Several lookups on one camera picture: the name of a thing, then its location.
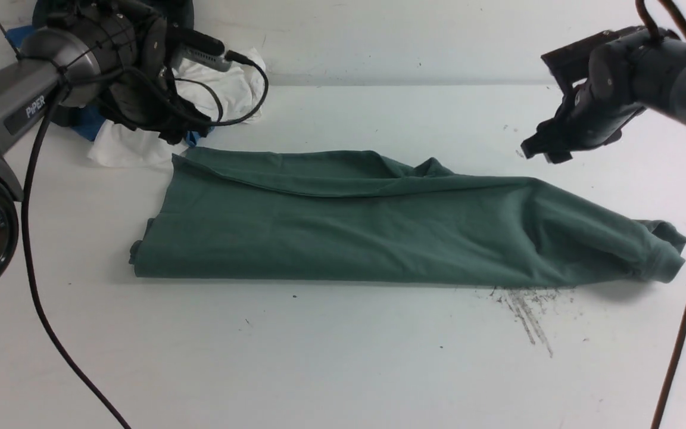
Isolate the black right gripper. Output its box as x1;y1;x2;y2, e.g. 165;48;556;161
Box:
520;30;647;164

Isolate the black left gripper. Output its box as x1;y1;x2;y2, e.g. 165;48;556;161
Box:
99;15;213;145

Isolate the green long-sleeve top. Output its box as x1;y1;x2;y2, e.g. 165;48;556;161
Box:
130;147;686;288

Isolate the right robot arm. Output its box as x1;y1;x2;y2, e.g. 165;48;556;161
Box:
522;26;686;164

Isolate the blue crumpled garment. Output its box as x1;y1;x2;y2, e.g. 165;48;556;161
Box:
7;25;215;147

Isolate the black crumpled garment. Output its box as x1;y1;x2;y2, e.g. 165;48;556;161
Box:
31;1;194;29

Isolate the white crumpled garment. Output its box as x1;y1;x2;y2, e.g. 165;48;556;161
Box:
88;60;266;168

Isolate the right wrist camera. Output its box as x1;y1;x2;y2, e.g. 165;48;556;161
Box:
541;26;645;95

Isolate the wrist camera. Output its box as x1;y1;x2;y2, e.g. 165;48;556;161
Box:
166;26;232;72
541;26;645;95

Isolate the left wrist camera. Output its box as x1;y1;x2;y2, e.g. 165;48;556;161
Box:
166;26;232;72

